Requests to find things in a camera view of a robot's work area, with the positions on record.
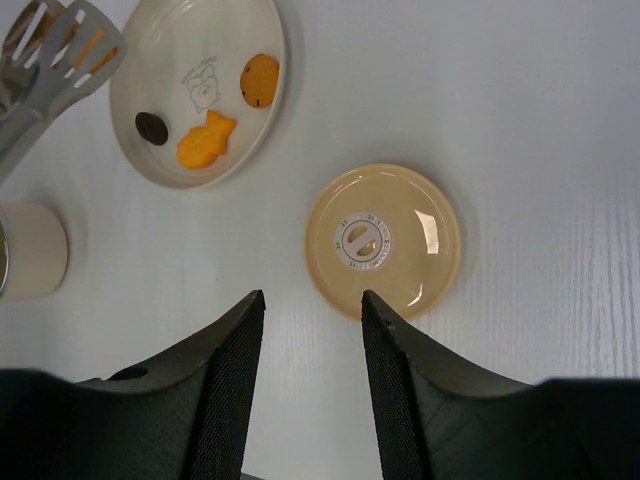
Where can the beige round lid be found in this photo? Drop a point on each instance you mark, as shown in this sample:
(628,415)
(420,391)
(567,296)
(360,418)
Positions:
(385,228)

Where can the steel serving tongs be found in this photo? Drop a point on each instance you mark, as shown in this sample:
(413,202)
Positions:
(33,96)

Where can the dark chocolate oval cookie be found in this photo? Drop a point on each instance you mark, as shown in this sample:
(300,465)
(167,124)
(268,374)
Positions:
(151,128)

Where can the cream steel lunch container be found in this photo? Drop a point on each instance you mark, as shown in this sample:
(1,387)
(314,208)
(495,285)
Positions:
(34,251)

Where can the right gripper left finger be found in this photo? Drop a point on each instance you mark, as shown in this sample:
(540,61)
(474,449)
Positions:
(181,414)

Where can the orange chocolate chip cookie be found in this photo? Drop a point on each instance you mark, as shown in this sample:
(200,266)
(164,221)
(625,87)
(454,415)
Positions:
(259,79)

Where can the cream ceramic plate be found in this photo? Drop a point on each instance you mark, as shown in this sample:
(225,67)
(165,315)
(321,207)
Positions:
(185,58)

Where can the orange flower cookie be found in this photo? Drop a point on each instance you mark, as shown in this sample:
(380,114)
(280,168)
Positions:
(80,41)

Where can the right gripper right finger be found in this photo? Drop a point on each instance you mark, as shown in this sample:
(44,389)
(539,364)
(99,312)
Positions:
(438,415)

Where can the orange fish cookie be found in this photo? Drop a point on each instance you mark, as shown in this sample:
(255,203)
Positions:
(203,144)

